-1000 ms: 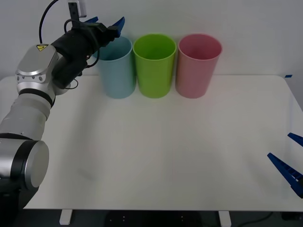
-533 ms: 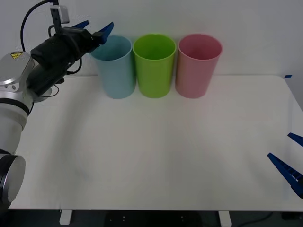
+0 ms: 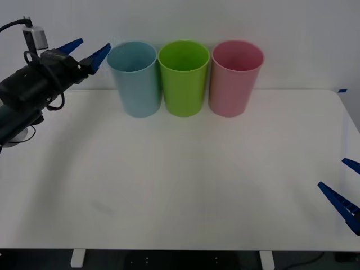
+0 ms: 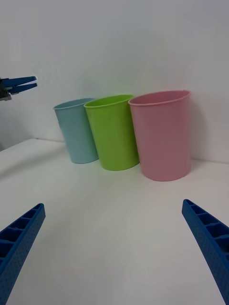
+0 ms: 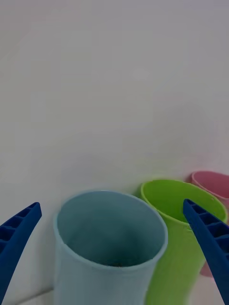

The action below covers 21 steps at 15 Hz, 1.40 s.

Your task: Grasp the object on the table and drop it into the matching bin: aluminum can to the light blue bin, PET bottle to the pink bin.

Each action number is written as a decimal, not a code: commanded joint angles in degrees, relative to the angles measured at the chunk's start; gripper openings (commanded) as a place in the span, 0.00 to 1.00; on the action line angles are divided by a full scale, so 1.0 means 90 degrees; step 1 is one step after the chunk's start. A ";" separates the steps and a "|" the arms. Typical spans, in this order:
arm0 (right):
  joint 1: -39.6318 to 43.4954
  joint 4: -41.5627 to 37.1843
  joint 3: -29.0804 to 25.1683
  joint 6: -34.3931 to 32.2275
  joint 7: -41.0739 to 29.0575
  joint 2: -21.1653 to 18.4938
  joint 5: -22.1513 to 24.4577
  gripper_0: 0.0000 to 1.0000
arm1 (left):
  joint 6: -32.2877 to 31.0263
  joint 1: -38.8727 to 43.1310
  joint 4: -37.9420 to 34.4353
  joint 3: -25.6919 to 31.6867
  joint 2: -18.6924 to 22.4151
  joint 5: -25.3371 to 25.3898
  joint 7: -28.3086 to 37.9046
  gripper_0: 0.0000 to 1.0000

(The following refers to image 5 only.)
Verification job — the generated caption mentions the green plastic bin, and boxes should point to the green plastic bin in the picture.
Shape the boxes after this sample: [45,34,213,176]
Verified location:
[140,179,228,305]

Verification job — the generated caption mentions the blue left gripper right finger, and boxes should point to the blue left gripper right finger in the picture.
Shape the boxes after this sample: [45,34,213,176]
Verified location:
[183,198,229,305]

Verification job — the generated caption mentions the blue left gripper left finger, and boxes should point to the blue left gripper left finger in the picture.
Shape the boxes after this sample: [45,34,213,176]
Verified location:
[0,202,42,305]

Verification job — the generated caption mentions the pink plastic bin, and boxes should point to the pink plastic bin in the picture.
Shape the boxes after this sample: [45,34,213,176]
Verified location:
[190,170,229,278]

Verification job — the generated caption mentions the pale blue plastic bin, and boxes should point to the pale blue plastic bin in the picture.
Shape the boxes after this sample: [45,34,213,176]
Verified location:
[52,190,169,305]

